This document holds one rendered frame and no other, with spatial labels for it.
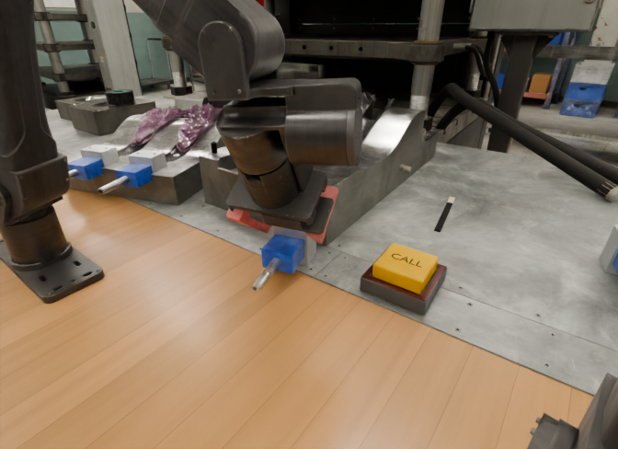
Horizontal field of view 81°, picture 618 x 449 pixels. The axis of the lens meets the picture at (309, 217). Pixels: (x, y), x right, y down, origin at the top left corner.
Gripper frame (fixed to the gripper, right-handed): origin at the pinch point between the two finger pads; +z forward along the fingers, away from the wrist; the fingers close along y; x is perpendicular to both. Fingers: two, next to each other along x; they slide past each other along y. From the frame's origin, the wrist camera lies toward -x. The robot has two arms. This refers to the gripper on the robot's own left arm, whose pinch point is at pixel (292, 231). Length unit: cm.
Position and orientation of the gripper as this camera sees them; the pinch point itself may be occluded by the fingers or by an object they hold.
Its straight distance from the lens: 47.9
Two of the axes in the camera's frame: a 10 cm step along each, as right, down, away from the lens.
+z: 1.8, 5.6, 8.1
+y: -9.3, -1.7, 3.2
